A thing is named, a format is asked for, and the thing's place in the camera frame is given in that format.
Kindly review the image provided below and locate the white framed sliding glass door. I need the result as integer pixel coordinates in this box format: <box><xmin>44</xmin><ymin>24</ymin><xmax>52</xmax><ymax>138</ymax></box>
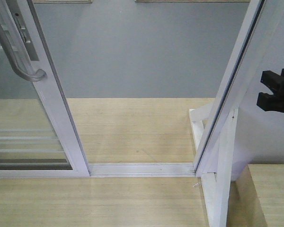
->
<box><xmin>0</xmin><ymin>0</ymin><xmax>90</xmax><ymax>178</ymax></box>

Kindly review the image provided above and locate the aluminium floor door track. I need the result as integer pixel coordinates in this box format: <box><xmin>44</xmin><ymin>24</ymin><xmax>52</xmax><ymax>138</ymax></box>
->
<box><xmin>89</xmin><ymin>163</ymin><xmax>195</xmax><ymax>177</ymax></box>

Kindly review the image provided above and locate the white door lock latch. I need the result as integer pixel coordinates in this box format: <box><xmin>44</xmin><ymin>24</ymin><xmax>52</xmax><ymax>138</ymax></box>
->
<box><xmin>12</xmin><ymin>12</ymin><xmax>39</xmax><ymax>61</ymax></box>

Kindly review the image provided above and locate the white door frame post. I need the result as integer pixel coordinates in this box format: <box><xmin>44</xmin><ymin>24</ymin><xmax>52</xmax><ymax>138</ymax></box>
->
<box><xmin>194</xmin><ymin>0</ymin><xmax>284</xmax><ymax>176</ymax></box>

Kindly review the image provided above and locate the light wooden base platform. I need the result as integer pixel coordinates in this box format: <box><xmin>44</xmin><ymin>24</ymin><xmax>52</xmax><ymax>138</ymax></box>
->
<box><xmin>0</xmin><ymin>98</ymin><xmax>211</xmax><ymax>227</ymax></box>

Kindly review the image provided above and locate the white triangular support brace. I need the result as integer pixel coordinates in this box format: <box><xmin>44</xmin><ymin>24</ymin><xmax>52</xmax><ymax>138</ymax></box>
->
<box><xmin>201</xmin><ymin>109</ymin><xmax>238</xmax><ymax>227</ymax></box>

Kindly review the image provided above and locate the white curved door handle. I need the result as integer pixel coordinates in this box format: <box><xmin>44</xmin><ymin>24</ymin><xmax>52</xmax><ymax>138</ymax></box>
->
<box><xmin>0</xmin><ymin>9</ymin><xmax>47</xmax><ymax>82</ymax></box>

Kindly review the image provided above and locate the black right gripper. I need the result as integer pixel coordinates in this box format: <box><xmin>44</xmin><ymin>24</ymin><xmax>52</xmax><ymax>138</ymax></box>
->
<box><xmin>257</xmin><ymin>68</ymin><xmax>284</xmax><ymax>113</ymax></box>

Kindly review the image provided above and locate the light wooden box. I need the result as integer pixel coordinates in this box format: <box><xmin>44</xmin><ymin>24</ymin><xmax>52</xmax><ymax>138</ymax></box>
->
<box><xmin>229</xmin><ymin>164</ymin><xmax>284</xmax><ymax>227</ymax></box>

